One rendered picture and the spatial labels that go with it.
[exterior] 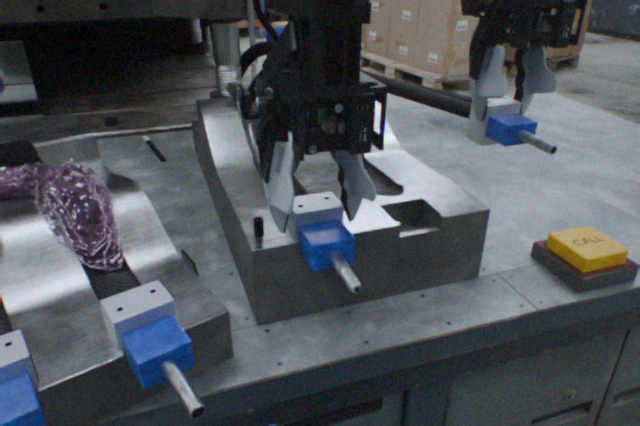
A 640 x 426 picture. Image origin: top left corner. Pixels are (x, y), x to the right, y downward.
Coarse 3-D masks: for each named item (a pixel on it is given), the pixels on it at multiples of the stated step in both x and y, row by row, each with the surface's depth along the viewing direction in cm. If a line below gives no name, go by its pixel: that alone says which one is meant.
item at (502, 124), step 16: (496, 112) 66; (512, 112) 67; (480, 128) 68; (496, 128) 65; (512, 128) 63; (528, 128) 64; (480, 144) 68; (496, 144) 69; (512, 144) 64; (544, 144) 60
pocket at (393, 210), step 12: (396, 204) 57; (408, 204) 57; (420, 204) 58; (396, 216) 58; (408, 216) 58; (420, 216) 59; (432, 216) 56; (408, 228) 57; (420, 228) 57; (432, 228) 55
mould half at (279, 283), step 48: (240, 144) 69; (384, 144) 73; (240, 192) 60; (336, 192) 60; (432, 192) 59; (240, 240) 55; (288, 240) 50; (384, 240) 53; (432, 240) 55; (480, 240) 57; (288, 288) 52; (336, 288) 54; (384, 288) 56
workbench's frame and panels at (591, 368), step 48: (480, 336) 54; (528, 336) 64; (576, 336) 68; (624, 336) 74; (288, 384) 48; (336, 384) 50; (384, 384) 60; (432, 384) 63; (480, 384) 68; (528, 384) 71; (576, 384) 75; (624, 384) 80
